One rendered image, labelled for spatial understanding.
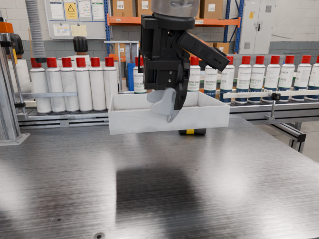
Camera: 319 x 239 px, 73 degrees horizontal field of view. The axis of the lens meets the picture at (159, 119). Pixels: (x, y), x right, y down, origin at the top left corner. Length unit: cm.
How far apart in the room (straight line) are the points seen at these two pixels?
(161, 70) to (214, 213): 28
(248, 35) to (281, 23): 123
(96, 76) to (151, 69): 50
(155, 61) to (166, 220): 28
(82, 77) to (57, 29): 443
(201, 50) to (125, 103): 33
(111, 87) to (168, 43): 52
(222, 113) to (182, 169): 18
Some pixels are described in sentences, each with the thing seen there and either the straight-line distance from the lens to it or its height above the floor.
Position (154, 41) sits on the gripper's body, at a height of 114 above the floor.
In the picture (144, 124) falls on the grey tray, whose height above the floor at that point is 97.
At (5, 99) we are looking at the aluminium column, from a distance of 81.
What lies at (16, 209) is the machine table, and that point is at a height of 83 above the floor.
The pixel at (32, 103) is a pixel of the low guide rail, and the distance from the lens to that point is 100.
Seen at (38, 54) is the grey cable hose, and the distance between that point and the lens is 81.
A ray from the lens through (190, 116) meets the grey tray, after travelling 49.
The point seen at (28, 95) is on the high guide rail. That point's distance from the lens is 92.
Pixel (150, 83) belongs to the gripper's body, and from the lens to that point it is 38.
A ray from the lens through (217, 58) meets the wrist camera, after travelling 41.
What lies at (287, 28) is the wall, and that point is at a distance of 700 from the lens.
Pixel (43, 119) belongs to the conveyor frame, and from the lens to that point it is 92.
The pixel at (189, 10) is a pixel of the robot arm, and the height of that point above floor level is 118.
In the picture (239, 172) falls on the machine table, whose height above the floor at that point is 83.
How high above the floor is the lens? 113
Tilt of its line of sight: 19 degrees down
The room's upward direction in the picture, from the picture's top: straight up
